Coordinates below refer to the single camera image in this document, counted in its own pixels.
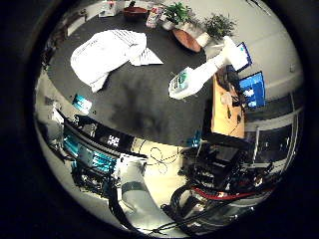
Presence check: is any red and white carton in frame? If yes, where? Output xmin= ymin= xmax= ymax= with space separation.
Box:
xmin=146 ymin=6 xmax=164 ymax=30

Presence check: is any white spray bottle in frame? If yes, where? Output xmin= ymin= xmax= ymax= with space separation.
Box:
xmin=167 ymin=35 xmax=244 ymax=101

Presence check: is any white cloth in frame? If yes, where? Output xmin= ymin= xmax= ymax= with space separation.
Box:
xmin=70 ymin=29 xmax=164 ymax=94

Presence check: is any brown bowl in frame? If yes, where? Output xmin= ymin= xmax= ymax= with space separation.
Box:
xmin=122 ymin=5 xmax=150 ymax=22

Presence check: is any brown wooden plate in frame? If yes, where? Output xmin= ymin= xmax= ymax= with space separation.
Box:
xmin=171 ymin=28 xmax=203 ymax=54

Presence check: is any red cable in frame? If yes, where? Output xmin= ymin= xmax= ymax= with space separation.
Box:
xmin=190 ymin=185 xmax=277 ymax=202

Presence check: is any white screen tablet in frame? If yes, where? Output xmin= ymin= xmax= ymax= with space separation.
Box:
xmin=233 ymin=41 xmax=254 ymax=73

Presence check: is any black equipment cart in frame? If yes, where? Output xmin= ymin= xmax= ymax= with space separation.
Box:
xmin=180 ymin=132 xmax=277 ymax=213

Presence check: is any white box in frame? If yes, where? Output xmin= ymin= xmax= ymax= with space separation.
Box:
xmin=98 ymin=0 xmax=126 ymax=19

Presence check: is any teal sticker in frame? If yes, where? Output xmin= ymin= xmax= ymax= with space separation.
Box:
xmin=72 ymin=93 xmax=94 ymax=115

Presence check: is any light wooden desk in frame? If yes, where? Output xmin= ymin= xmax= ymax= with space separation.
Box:
xmin=210 ymin=74 xmax=247 ymax=139

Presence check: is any green plant in white pot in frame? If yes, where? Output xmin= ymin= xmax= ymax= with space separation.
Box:
xmin=161 ymin=2 xmax=195 ymax=32
xmin=195 ymin=13 xmax=237 ymax=48

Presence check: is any blue screen monitor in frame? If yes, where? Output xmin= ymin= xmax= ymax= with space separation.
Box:
xmin=238 ymin=71 xmax=267 ymax=110

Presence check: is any thin black floor cable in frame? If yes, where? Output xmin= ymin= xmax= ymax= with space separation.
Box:
xmin=138 ymin=138 xmax=184 ymax=175

